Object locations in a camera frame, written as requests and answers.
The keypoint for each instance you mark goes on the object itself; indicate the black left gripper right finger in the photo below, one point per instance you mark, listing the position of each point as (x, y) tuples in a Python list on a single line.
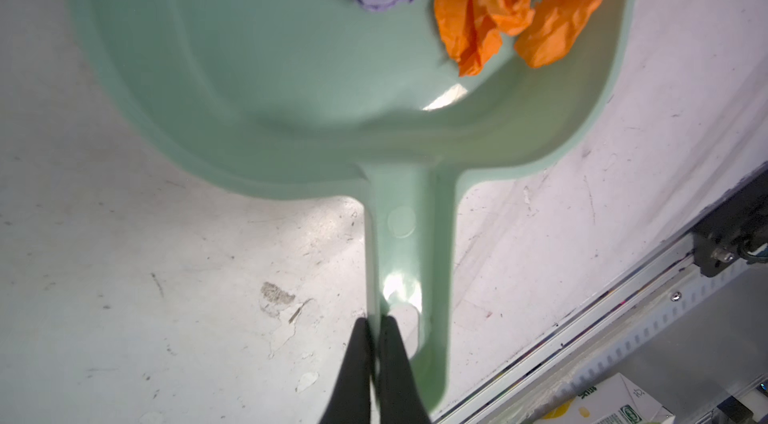
[(399, 401)]

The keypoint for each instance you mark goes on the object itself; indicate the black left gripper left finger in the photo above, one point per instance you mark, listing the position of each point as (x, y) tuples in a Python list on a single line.
[(350, 401)]

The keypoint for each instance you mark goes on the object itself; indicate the green plastic dustpan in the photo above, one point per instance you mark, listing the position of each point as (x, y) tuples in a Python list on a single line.
[(298, 99)]

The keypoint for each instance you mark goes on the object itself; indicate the green white juice carton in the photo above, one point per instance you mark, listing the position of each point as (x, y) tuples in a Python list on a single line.
[(615, 400)]

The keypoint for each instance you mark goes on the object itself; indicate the aluminium front rail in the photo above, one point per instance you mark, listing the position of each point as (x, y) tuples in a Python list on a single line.
[(531, 332)]

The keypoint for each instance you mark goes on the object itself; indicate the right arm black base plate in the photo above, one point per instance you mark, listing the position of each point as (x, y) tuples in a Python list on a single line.
[(735, 230)]

